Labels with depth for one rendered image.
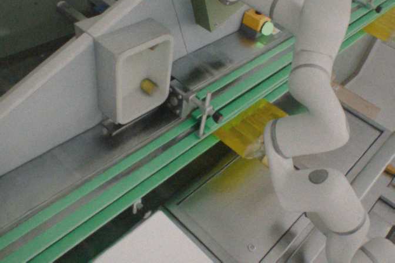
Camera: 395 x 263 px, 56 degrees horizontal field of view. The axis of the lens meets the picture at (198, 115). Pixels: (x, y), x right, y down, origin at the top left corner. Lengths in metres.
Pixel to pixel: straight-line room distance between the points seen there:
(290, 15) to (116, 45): 0.42
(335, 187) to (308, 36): 0.30
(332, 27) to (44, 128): 0.69
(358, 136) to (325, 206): 0.87
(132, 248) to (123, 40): 0.54
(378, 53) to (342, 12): 6.69
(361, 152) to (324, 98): 0.83
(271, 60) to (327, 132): 0.60
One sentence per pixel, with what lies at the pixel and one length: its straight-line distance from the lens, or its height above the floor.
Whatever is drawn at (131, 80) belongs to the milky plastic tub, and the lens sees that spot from 1.03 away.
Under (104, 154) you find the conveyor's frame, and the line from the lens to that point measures 1.00.
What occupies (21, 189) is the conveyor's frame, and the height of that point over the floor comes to 0.82.
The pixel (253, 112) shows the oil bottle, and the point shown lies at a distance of 1.22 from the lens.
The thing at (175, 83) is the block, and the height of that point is 0.83.
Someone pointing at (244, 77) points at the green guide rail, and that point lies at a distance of 1.18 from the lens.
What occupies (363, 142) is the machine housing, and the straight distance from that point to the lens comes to 1.59.
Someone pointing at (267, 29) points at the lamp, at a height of 0.85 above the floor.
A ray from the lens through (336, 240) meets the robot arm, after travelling 0.87.
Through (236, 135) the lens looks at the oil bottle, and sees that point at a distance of 1.13.
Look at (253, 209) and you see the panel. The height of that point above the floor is 1.17.
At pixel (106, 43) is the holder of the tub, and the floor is 0.78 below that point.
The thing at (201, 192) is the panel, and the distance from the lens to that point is 1.17.
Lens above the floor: 1.38
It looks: 25 degrees down
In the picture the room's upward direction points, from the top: 128 degrees clockwise
